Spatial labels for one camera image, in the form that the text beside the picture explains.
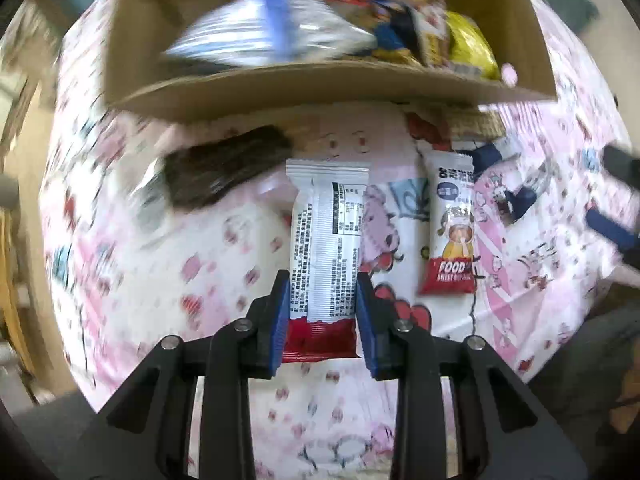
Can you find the tan cracker packet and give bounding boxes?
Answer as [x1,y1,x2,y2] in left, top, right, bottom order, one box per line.
[445,107,503,141]

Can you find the dark brown snack packet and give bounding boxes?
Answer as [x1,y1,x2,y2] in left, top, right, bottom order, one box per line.
[162,125,295,211]

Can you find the yellow snack packet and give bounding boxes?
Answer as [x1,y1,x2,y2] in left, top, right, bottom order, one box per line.
[445,10,501,81]

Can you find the brown cardboard box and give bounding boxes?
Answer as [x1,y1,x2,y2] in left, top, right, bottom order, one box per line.
[102,0,558,123]

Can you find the white red cartoon snack bar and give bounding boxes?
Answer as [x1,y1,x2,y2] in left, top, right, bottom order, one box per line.
[417,150,476,296]
[405,0,451,68]

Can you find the blue white snack packet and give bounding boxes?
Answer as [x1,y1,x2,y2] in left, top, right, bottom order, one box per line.
[162,0,376,68]

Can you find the pink printed bedsheet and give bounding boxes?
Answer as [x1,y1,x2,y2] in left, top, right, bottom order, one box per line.
[40,0,636,480]

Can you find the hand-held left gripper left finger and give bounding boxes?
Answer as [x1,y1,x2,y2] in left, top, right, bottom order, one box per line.
[85,269,291,480]

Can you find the navy blue small packet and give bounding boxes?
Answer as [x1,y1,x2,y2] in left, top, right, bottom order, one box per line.
[470,142,506,173]
[502,185,538,223]

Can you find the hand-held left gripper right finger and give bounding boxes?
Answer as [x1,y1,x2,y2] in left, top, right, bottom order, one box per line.
[356,271,590,480]

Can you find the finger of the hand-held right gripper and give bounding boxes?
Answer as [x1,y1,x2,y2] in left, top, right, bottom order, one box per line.
[585,208,640,254]
[602,145,640,186]

